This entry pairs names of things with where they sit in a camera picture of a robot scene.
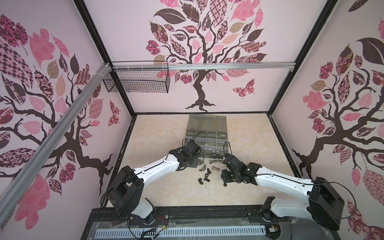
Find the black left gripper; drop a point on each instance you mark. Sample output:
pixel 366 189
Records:
pixel 195 163

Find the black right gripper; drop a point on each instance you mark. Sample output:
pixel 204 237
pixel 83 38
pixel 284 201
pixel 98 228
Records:
pixel 227 175

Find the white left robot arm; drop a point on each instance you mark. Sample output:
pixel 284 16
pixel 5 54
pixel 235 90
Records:
pixel 127 187

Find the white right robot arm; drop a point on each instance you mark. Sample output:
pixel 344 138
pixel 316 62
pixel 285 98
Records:
pixel 315 199

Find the green transparent organizer box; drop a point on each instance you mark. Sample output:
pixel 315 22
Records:
pixel 210 133

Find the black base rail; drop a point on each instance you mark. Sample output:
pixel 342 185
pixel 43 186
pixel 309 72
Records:
pixel 251 213

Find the white slotted cable duct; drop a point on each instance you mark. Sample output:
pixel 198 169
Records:
pixel 178 233

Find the black wire mesh basket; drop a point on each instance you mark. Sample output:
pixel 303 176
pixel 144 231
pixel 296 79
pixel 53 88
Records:
pixel 138 77

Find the aluminium rail back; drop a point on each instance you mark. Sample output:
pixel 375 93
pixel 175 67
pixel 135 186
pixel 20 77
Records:
pixel 184 67

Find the aluminium rail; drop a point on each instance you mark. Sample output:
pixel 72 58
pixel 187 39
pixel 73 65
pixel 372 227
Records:
pixel 23 180
pixel 184 67

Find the aluminium rail left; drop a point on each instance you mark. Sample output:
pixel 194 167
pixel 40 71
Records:
pixel 23 180

